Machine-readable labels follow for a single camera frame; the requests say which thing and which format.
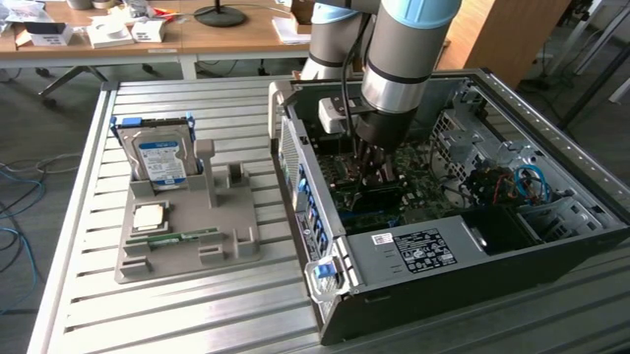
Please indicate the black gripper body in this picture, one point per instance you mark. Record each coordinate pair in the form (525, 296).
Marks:
(386, 129)

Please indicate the Nvidia graphics card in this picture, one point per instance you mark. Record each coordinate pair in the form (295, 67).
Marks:
(379, 199)

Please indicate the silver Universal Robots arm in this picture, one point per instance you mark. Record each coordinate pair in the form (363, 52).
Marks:
(409, 55)

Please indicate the green Dell motherboard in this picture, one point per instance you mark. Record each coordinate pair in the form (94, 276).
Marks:
(423, 199)

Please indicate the metal disk bay cage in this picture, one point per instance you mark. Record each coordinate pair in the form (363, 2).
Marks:
(458, 140)

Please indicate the grey power supply unit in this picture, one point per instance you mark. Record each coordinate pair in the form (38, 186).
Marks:
(418, 250)

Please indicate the blue case latch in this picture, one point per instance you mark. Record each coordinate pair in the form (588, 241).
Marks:
(325, 269)

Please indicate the white paper stack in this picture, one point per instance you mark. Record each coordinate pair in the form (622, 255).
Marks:
(290, 31)

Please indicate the brown cardboard box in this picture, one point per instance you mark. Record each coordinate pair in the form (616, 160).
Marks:
(301, 14)

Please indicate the wooden cabinet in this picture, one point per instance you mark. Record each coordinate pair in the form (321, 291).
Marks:
(517, 37)

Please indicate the grey parts rack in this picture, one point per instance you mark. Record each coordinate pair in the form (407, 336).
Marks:
(196, 221)

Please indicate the black open PC case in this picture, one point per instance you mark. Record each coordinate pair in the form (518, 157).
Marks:
(491, 287)

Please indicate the hard drive with blue label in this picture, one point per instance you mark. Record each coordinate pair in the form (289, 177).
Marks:
(158, 155)

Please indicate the green RAM stick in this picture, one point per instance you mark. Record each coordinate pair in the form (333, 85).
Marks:
(172, 237)

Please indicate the black round lamp base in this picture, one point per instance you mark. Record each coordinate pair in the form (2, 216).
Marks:
(219, 16)

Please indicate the silver CPU chip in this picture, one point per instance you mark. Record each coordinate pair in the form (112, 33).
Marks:
(148, 217)

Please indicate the small white labelled box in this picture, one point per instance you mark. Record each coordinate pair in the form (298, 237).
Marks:
(147, 31)

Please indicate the white box with tape roll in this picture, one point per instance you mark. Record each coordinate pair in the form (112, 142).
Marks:
(111, 33)

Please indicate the wooden desk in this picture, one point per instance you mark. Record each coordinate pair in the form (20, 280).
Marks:
(74, 51)

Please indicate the grey metal cup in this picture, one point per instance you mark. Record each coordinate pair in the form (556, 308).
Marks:
(79, 3)

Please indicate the white box black lid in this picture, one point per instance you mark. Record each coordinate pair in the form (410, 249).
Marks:
(50, 35)

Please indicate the clear plastic bag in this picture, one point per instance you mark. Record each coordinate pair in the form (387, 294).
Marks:
(24, 11)

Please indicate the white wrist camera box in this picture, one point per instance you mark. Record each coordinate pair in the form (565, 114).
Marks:
(337, 114)

